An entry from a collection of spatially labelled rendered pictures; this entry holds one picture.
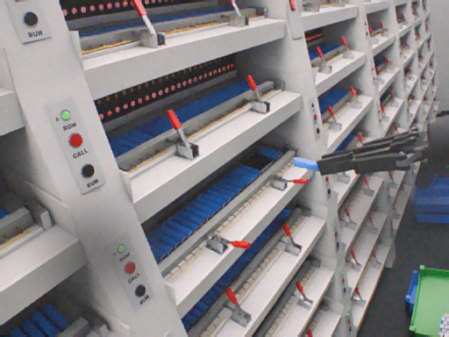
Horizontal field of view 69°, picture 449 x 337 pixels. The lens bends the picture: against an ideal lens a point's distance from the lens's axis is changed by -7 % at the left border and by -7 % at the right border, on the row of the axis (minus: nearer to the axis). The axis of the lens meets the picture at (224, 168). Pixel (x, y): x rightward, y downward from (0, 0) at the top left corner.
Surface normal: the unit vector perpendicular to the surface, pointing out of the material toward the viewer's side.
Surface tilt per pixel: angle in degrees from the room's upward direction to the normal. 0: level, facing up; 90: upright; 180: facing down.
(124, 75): 109
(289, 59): 90
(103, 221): 90
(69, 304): 19
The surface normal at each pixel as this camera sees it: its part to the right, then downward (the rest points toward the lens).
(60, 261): 0.82, 0.30
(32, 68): 0.78, 0.00
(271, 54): -0.57, 0.42
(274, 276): 0.00, -0.86
